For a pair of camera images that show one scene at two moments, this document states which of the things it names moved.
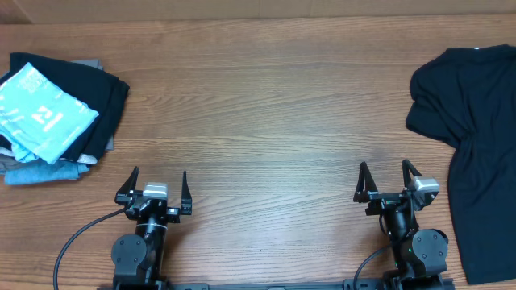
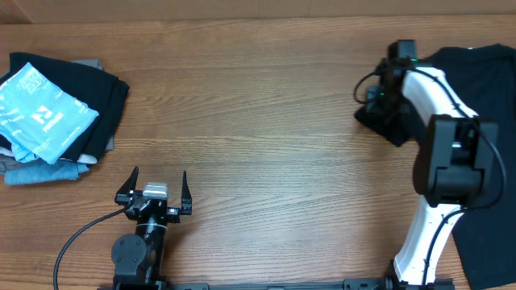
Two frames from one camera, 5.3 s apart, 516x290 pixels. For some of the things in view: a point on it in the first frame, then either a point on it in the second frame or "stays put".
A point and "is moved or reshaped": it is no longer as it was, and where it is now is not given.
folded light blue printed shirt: (42, 119) stays put
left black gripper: (172, 214) stays put
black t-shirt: (466, 97) is moved or reshaped
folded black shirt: (104, 93) stays put
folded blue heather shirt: (43, 171) stays put
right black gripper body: (385, 200) to (378, 105)
